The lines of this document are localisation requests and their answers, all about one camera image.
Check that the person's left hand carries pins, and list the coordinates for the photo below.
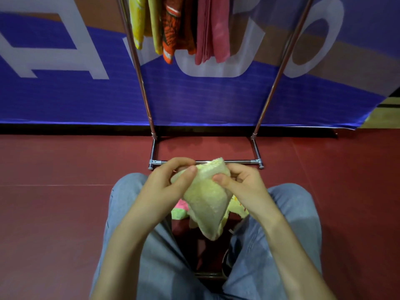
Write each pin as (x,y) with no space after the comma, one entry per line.
(159,196)

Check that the metal towel rack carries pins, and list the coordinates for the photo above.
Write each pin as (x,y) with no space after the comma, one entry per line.
(204,161)

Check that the blue printed banner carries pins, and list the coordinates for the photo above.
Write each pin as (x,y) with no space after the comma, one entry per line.
(78,99)

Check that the person's left forearm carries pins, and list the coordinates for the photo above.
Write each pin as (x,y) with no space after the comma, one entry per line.
(125,262)

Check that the chrome metal bar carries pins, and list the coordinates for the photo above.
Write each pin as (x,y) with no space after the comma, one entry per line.
(211,275)

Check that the light green towel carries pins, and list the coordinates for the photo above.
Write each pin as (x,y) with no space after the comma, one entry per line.
(178,214)

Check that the person's right hand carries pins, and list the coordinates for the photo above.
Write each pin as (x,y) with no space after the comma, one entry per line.
(250,193)

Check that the orange brown patterned towel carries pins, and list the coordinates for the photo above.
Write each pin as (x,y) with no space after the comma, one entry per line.
(175,24)

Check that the yellow patterned towel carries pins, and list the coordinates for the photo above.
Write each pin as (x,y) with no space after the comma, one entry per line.
(139,18)

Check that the pink towel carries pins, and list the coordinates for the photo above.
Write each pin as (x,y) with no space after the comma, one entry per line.
(182,204)
(215,28)

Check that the pale yellow striped towel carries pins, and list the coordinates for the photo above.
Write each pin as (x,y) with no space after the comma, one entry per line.
(239,207)

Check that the person's grey trousers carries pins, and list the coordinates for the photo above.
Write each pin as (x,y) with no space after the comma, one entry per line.
(293,209)

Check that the person's right shoe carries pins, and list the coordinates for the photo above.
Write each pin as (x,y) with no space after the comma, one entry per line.
(228,260)

